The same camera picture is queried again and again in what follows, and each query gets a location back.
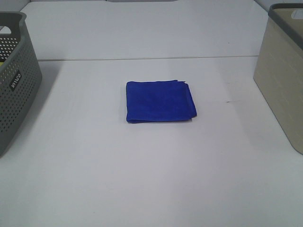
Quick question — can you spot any blue folded towel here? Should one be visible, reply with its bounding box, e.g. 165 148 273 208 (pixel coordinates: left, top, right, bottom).
126 80 197 123

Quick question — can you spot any beige plastic basket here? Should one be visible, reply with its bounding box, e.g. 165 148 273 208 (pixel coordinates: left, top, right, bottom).
253 3 303 153

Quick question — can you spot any grey perforated plastic basket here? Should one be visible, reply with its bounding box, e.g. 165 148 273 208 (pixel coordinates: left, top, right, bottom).
0 12 42 155

